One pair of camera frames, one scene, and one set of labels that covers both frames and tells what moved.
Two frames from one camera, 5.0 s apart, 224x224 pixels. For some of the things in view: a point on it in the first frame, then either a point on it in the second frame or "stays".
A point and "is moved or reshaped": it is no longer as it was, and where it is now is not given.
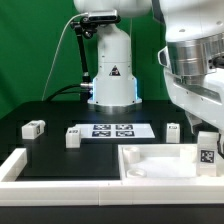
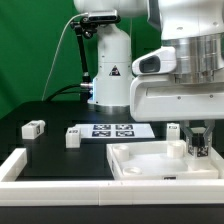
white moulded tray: [158, 162] is moved or reshaped
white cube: [173, 132] stays
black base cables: [61, 91] stays
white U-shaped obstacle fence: [163, 191] stays
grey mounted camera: [104, 16] stays
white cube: [207, 144] to [198, 158]
